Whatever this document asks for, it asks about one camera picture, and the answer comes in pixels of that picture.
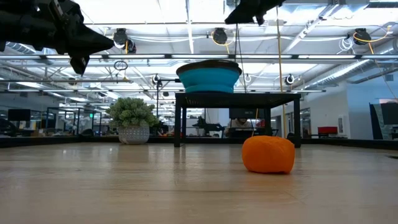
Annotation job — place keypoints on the red topped black stand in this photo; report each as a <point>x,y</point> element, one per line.
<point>327,130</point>

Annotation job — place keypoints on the black monitor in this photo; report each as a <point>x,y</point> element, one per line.
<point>245,113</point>
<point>18,115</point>

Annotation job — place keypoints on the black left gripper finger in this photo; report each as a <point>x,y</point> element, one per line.
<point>84,28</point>
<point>84,46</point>

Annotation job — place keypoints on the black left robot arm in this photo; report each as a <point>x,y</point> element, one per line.
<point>18,28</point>

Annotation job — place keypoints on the black perforated metal shelf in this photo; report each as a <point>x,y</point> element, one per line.
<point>236,100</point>

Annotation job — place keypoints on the blue collapsible bowl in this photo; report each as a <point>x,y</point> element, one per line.
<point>208,79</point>

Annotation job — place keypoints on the orange toy mandarin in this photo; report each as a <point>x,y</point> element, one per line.
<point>267,154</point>

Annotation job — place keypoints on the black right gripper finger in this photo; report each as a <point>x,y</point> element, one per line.
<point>253,12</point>
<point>242,11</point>

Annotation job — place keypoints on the person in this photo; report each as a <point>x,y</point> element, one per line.
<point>238,124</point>

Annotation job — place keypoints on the green succulent in white pot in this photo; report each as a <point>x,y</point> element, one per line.
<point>132,112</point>

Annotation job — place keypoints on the small black ceiling reel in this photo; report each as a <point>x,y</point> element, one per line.
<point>155,79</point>
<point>289,79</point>

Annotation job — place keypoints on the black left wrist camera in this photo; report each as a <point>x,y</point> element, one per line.
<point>79,65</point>

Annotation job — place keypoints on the black background robot arm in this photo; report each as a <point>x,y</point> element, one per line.
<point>208,127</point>

